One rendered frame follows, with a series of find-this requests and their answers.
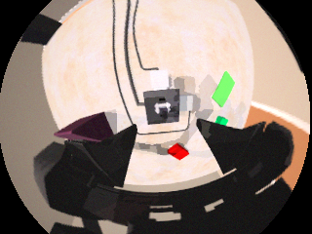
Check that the red flat block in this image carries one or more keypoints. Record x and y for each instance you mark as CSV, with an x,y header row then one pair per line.
x,y
178,151

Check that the small green block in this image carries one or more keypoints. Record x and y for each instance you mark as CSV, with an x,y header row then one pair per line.
x,y
221,120

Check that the green flat rectangular slab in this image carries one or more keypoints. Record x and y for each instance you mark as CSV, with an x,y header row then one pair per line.
x,y
223,89

